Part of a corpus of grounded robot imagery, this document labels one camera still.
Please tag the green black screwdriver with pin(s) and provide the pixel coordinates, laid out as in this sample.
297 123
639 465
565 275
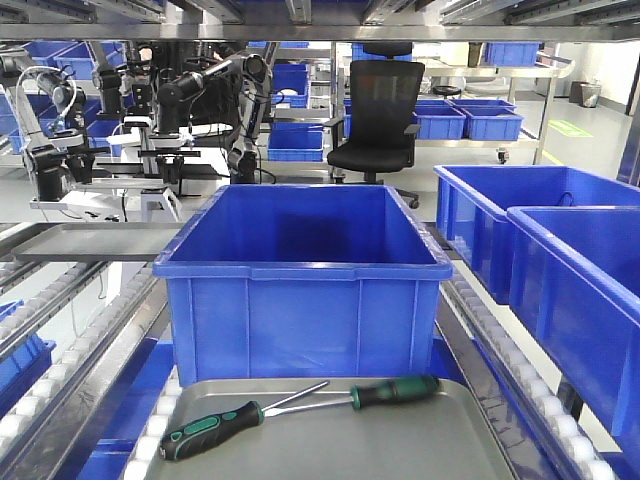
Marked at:
393 391
214 429

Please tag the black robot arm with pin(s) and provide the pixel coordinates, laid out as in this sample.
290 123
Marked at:
253 69

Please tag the blue bin behind tray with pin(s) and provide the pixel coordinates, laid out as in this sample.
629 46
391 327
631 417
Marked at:
268 281

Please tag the grey metal tray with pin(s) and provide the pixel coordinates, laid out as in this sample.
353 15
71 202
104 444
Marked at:
442 437
88 242

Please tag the black office chair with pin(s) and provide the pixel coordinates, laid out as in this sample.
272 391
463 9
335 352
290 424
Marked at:
383 96

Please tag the blue bin far right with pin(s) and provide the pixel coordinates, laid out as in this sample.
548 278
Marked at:
473 201

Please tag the blue bin near right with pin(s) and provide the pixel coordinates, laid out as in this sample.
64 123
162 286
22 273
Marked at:
575 287

